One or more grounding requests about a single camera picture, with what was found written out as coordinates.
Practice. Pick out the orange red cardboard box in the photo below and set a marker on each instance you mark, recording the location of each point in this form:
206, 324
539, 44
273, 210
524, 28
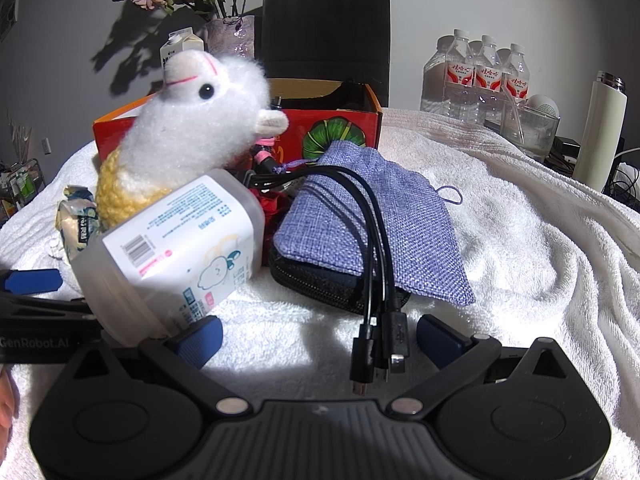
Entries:
300, 130

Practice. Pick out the black device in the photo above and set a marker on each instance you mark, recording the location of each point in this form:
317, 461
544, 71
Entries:
565, 150

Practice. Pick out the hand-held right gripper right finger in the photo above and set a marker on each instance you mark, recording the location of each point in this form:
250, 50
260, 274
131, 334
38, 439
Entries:
440, 341

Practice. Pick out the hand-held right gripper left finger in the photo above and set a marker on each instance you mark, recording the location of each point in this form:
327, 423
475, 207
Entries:
197, 342

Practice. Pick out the person's left hand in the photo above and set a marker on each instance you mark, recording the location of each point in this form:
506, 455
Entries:
6, 400

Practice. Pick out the white towel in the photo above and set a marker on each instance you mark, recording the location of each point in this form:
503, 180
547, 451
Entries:
525, 260

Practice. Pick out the red fabric rose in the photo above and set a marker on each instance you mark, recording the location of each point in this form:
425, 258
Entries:
265, 205

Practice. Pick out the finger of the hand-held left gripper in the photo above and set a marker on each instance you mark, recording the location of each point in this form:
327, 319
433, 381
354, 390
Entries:
32, 280

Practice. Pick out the white yellow plush alpaca toy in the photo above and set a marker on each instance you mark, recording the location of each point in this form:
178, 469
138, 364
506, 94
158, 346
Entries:
200, 105

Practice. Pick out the white round speaker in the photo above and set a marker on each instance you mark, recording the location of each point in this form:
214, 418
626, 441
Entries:
544, 104

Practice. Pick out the clear glass cup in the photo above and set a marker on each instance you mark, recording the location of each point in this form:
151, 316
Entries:
530, 135

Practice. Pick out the white thermos bottle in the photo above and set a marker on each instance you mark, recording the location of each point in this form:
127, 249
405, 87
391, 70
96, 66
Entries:
597, 135

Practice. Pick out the clear water bottle red label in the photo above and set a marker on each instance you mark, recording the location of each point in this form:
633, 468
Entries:
516, 77
442, 75
486, 77

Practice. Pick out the dark blue zip case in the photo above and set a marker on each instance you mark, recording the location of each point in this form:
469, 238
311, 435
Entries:
310, 280

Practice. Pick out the pink black small object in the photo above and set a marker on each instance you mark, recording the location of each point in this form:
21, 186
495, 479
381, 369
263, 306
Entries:
263, 152

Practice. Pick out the wrapped tissue roll pack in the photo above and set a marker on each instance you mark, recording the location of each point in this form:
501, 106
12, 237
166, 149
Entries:
235, 35

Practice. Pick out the white milk carton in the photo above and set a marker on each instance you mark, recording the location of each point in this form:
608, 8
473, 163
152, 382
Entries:
175, 47

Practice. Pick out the black paper bag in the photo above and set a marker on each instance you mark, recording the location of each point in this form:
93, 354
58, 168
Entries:
325, 25

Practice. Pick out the white rectangular packet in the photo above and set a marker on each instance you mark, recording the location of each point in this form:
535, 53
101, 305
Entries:
165, 240

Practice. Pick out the crumpled snack wrapper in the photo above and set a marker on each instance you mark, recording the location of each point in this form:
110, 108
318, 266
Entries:
75, 230

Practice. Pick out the white wall socket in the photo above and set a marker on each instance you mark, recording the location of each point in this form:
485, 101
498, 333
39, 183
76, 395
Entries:
46, 146

